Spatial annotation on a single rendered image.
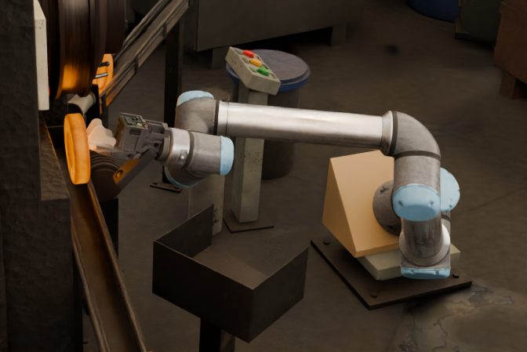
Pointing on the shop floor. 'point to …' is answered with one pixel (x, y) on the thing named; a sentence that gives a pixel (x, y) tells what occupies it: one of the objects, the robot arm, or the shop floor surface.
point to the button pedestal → (248, 149)
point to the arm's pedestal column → (344, 264)
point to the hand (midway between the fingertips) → (77, 140)
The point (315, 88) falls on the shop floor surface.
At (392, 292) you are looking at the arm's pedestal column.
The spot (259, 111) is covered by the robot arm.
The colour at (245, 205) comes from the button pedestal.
